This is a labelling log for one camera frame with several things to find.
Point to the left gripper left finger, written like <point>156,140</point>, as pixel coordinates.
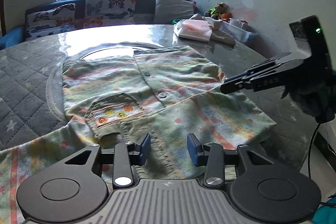
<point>126,155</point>

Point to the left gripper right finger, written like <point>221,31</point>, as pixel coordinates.
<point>210,155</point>

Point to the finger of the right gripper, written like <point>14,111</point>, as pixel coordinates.
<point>273,65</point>
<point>260,82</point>

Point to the colourful patterned children's garment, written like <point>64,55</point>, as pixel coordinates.
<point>167,92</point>

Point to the clear plastic storage box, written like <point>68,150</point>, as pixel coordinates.
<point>239,30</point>

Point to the orange plush toy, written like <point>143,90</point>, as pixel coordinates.
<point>226,16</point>

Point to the teddy bear green vest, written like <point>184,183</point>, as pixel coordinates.
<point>217,11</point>

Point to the pink white plastic bag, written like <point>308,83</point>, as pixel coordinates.
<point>198,30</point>

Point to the black round induction cooker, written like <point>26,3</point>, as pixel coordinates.
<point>116,51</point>

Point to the grey plain cushion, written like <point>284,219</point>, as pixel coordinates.
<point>168,10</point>

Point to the blue corner sofa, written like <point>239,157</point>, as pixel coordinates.
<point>144,14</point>

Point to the large butterfly cushion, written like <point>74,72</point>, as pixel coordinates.
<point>102,13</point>

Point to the small butterfly cushion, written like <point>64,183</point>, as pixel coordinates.
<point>49,22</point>

